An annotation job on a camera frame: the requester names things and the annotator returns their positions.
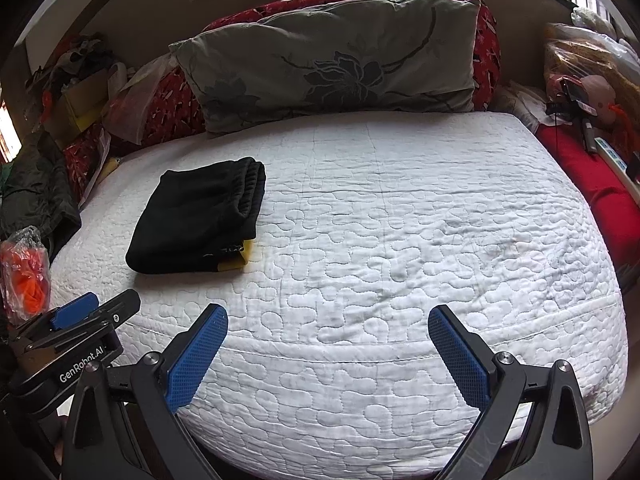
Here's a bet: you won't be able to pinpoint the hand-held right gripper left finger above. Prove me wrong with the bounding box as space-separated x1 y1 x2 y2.
60 303 229 480

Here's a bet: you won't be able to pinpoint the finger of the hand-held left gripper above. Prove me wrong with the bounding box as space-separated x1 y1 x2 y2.
27 288 142 356
10 291 100 342

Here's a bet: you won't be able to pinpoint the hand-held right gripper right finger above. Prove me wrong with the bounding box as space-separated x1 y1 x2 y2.
428 304 594 480

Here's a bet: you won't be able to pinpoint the black pants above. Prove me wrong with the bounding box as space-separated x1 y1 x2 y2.
125 156 267 276

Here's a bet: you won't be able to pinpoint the orange plastic bag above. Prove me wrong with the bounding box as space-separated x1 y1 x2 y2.
0 226 51 326

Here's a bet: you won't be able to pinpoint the dark green jacket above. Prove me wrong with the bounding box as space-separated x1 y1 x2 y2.
0 142 83 261

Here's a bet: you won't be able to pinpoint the red floral cloth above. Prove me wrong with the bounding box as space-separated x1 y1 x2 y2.
64 122 113 201

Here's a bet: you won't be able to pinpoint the white quilted mattress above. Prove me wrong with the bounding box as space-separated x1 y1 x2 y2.
50 110 628 466

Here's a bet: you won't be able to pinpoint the yellow cardboard box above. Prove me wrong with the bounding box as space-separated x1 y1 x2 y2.
42 70 108 147

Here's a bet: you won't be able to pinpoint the clear plastic bag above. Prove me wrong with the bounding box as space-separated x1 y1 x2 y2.
106 57 176 146

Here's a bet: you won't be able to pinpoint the pile of clothes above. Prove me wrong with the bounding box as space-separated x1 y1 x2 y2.
25 35 118 91

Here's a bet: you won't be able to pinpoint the white power strip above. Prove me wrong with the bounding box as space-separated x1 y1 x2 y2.
597 137 633 176

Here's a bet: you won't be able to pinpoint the white crumpled cloth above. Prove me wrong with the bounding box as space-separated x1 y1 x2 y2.
500 82 551 133

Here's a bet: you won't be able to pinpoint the red toy device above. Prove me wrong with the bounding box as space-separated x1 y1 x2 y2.
546 74 592 117

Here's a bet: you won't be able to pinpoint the pink plush doll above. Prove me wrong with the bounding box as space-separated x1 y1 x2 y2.
580 75 632 126

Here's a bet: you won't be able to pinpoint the grey floral pillow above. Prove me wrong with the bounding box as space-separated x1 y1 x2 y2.
169 0 482 136

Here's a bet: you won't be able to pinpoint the plastic bag with yellow contents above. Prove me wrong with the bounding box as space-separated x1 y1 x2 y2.
545 22 640 106

